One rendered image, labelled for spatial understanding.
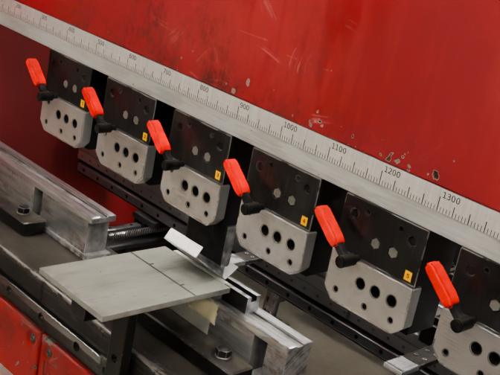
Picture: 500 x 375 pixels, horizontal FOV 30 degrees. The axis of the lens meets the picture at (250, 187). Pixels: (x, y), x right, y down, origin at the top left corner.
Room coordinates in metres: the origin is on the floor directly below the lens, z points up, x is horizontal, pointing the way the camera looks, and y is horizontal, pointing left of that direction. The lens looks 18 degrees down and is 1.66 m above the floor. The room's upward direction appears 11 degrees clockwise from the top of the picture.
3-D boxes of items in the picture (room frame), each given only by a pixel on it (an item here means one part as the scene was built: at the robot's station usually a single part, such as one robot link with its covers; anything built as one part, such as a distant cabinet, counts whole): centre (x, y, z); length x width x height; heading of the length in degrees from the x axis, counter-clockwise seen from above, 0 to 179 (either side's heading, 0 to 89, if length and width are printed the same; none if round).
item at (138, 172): (1.67, 0.22, 1.18); 0.15 x 0.09 x 0.17; 47
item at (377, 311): (1.26, -0.22, 1.18); 0.15 x 0.09 x 0.17; 47
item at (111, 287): (1.41, 0.15, 1.00); 0.26 x 0.18 x 0.01; 137
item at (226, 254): (1.52, 0.05, 1.05); 0.10 x 0.02 x 0.10; 47
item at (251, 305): (1.50, 0.03, 0.98); 0.20 x 0.03 x 0.03; 47
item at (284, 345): (1.48, 0.01, 0.92); 0.39 x 0.06 x 0.10; 47
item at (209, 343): (1.45, 0.06, 0.89); 0.30 x 0.05 x 0.03; 47
